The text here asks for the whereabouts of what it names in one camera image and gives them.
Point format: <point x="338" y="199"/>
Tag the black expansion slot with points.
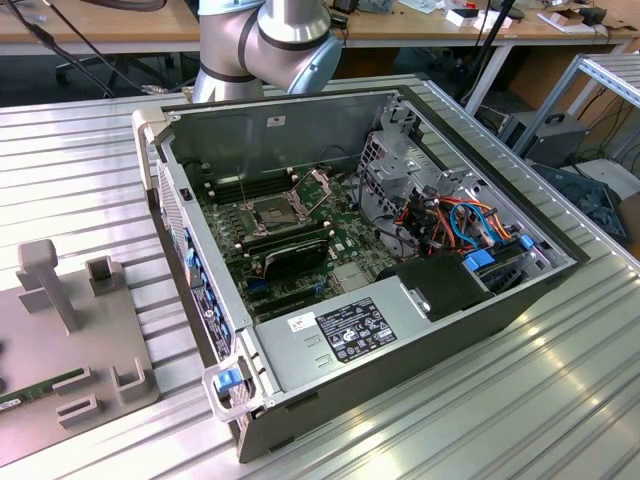
<point x="285" y="300"/>

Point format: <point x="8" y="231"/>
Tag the silver power supply unit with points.
<point x="290" y="355"/>

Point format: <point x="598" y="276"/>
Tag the green RAM stick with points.
<point x="40" y="391"/>
<point x="290" y="237"/>

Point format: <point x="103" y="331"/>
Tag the small blue clip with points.
<point x="525" y="242"/>

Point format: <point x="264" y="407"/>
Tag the white case label sticker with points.
<point x="276" y="120"/>

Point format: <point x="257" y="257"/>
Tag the small white box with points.
<point x="462" y="17"/>

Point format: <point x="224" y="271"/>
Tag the blue disk carrier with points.
<point x="477" y="262"/>

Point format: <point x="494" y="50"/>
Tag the CPU socket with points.
<point x="272" y="216"/>

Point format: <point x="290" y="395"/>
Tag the brown cardboard box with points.
<point x="545" y="75"/>

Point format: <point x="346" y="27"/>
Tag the blue expansion slot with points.
<point x="256" y="287"/>

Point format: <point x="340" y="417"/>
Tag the blue plastic latch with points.
<point x="224" y="379"/>

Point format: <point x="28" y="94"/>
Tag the grey parts rack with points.
<point x="50" y="350"/>

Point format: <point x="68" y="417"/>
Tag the black office chair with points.
<point x="125" y="62"/>

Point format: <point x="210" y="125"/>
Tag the wooden office desk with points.
<point x="425" y="31"/>

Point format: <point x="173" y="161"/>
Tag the dark grey equipment box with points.
<point x="555" y="142"/>

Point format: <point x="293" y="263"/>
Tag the green motherboard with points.
<point x="350" y="235"/>

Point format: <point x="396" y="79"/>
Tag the silver metal drive cage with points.
<point x="395" y="170"/>

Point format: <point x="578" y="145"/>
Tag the black stand pole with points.
<point x="495" y="30"/>

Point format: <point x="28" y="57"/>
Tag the aluminium profile frame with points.
<point x="605" y="75"/>

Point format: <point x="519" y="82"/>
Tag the open cardboard box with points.
<point x="565" y="20"/>

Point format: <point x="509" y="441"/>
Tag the dark teal bag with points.
<point x="585" y="195"/>

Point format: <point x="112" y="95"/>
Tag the open PC case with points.
<point x="400" y="400"/>

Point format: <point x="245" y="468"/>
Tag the white latched RAM slot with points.
<point x="225" y="178"/>
<point x="225" y="188"/>

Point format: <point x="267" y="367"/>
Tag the graphics card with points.
<point x="295" y="260"/>

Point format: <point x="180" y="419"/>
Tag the black latched RAM slot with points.
<point x="225" y="193"/>
<point x="225" y="183"/>
<point x="300" y="226"/>

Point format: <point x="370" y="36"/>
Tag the black plastic shroud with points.
<point x="440" y="285"/>

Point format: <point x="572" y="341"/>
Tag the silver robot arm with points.
<point x="280" y="50"/>

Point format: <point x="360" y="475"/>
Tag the silver finned heatsink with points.
<point x="352" y="277"/>

